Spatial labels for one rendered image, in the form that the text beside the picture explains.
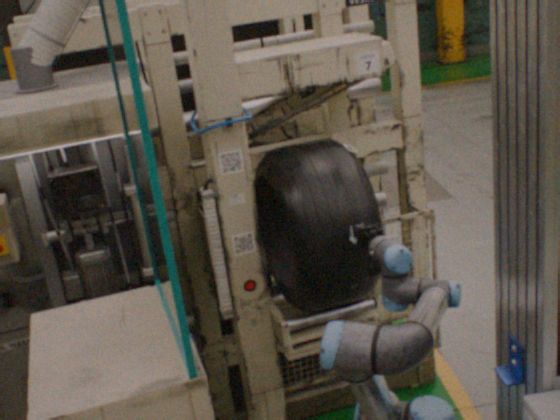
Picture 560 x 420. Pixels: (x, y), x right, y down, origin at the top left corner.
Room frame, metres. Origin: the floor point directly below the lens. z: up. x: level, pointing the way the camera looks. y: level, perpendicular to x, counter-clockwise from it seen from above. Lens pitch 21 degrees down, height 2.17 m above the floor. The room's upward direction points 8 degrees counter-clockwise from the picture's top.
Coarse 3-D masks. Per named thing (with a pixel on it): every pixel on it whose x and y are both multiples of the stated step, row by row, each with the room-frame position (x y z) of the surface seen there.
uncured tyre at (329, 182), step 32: (288, 160) 2.29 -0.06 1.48; (320, 160) 2.28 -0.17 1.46; (352, 160) 2.29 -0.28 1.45; (256, 192) 2.53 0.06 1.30; (288, 192) 2.19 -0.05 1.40; (320, 192) 2.17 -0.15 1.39; (352, 192) 2.18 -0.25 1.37; (288, 224) 2.16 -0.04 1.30; (352, 224) 2.13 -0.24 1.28; (288, 256) 2.58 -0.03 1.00; (320, 256) 2.09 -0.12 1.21; (352, 256) 2.11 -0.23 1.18; (288, 288) 2.33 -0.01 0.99; (320, 288) 2.11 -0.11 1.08
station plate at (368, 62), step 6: (360, 54) 2.64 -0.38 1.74; (366, 54) 2.65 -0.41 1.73; (372, 54) 2.65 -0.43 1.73; (378, 54) 2.66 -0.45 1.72; (360, 60) 2.64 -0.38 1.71; (366, 60) 2.65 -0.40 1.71; (372, 60) 2.65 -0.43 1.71; (378, 60) 2.66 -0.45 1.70; (360, 66) 2.64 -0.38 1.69; (366, 66) 2.65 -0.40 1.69; (372, 66) 2.65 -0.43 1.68; (378, 66) 2.66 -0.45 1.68; (360, 72) 2.64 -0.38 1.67; (366, 72) 2.65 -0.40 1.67; (372, 72) 2.65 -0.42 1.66
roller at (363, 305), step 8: (344, 304) 2.27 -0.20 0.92; (352, 304) 2.27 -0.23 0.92; (360, 304) 2.27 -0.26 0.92; (368, 304) 2.27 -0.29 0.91; (376, 304) 2.28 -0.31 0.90; (320, 312) 2.24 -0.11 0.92; (328, 312) 2.24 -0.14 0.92; (336, 312) 2.24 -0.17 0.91; (344, 312) 2.25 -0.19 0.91; (352, 312) 2.25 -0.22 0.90; (360, 312) 2.26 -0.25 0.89; (288, 320) 2.21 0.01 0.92; (296, 320) 2.21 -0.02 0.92; (304, 320) 2.21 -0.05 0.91; (312, 320) 2.22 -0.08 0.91; (320, 320) 2.22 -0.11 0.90; (328, 320) 2.23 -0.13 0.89; (296, 328) 2.20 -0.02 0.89
